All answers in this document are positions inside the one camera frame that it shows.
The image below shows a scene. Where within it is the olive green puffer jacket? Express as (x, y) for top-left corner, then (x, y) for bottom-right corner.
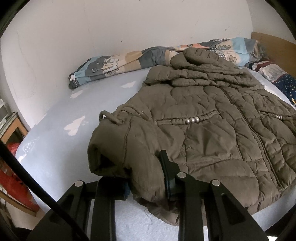
(87, 48), (295, 225)

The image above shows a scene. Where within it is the light blue cloud bedsheet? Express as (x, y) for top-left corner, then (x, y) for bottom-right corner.
(14, 67), (296, 241)

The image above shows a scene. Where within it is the wooden bedside shelf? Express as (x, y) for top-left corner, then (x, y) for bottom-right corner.
(1, 113), (37, 216)

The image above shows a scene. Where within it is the red bag on shelf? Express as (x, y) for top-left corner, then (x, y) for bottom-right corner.
(0, 142), (39, 212)

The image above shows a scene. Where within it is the patchwork cartoon rolled duvet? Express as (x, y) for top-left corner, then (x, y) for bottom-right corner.
(68, 37), (266, 90)

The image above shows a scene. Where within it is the wooden headboard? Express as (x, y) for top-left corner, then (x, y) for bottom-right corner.
(251, 32), (296, 77)

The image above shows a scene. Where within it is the black strap cable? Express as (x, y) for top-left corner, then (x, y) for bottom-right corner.
(0, 139), (91, 241)

